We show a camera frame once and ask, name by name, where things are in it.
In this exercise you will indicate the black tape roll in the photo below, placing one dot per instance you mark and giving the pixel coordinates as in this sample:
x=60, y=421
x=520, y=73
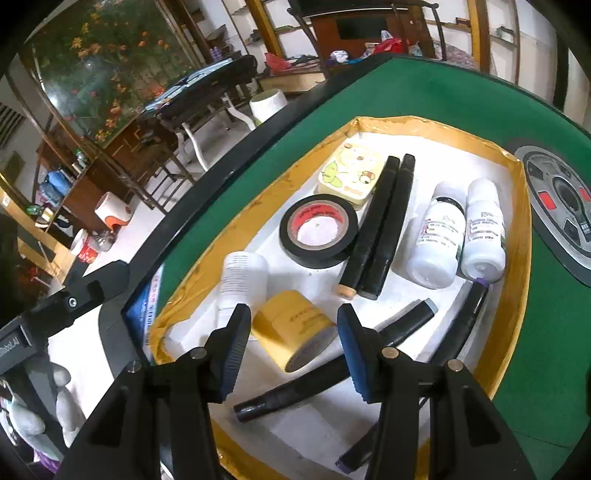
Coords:
x=318, y=261

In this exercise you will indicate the blue white printed card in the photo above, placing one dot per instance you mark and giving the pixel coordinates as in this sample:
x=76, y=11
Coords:
x=147, y=318

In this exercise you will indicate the white orange stool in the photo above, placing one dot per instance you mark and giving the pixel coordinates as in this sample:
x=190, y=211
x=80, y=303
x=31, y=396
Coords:
x=113, y=210

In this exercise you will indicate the slim white bottle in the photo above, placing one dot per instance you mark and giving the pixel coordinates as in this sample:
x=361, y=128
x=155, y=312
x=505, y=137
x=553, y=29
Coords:
x=244, y=277

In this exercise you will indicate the wooden box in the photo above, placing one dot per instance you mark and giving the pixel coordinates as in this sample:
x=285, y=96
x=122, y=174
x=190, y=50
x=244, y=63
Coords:
x=291, y=82

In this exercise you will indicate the white foam tray yellow tape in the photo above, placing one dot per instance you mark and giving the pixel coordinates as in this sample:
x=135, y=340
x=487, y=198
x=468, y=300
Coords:
x=323, y=415

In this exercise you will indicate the blue bag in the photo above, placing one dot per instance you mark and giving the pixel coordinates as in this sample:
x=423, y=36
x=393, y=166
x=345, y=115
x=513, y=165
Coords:
x=55, y=184

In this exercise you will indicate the white plastic bucket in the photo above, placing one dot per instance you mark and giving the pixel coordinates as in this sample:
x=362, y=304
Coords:
x=268, y=104

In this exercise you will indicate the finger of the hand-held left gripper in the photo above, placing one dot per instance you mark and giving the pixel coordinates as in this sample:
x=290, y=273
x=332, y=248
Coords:
x=87, y=290

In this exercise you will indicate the flower painting wooden frame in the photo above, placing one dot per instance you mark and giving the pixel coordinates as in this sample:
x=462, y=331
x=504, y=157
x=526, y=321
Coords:
x=106, y=64

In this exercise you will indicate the black marker purple caps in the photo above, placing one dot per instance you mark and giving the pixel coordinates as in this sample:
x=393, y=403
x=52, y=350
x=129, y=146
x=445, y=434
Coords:
x=461, y=323

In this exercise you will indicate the glass jar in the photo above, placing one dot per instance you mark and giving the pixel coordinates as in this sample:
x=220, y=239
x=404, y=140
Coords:
x=105, y=241

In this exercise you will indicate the white labelled bottle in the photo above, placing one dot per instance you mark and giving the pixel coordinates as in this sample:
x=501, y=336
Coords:
x=482, y=240
x=434, y=249

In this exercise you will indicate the person's left forearm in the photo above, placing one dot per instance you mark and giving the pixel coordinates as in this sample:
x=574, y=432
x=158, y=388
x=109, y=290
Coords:
x=48, y=461

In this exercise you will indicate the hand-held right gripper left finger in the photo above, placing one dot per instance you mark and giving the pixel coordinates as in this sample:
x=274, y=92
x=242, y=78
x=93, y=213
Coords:
x=235, y=350

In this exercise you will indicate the black marker yellow end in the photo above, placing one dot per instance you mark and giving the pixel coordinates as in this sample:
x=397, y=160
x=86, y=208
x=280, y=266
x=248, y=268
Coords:
x=369, y=221

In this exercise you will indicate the yellow round jar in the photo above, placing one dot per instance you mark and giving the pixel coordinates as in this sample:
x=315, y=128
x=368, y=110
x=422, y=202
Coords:
x=286, y=323

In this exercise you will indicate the black marker grey end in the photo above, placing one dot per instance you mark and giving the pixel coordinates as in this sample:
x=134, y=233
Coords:
x=286, y=392

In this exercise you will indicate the person's left hand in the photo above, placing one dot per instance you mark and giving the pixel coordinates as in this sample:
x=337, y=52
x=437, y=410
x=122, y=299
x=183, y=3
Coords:
x=69, y=410

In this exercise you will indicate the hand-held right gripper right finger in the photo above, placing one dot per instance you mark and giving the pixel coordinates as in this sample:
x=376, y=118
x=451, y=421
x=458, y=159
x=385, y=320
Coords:
x=353, y=355

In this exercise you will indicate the red white cup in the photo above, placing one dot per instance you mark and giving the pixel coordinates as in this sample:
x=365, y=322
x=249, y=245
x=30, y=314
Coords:
x=84, y=247

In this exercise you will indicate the red plastic bag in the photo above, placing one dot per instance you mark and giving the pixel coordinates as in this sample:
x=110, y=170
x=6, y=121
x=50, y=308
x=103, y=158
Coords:
x=392, y=46

